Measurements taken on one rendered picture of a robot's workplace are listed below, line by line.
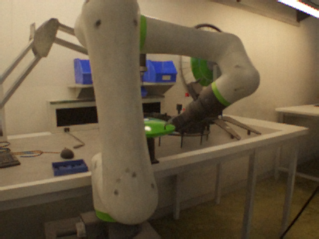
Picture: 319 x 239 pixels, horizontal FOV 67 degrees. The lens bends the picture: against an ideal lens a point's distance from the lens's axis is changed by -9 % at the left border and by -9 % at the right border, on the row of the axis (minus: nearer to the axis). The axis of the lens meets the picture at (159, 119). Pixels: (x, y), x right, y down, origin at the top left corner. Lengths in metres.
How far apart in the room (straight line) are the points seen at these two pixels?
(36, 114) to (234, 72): 1.40
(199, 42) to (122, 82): 0.34
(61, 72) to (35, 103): 0.28
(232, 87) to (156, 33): 0.27
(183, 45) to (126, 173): 0.40
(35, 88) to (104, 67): 1.36
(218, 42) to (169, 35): 0.17
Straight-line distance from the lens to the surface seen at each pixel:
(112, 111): 0.52
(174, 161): 1.14
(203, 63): 1.68
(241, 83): 0.78
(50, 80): 1.86
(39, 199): 1.03
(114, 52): 0.51
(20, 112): 1.85
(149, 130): 0.96
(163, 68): 2.17
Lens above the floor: 1.26
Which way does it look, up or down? 9 degrees down
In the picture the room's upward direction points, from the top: straight up
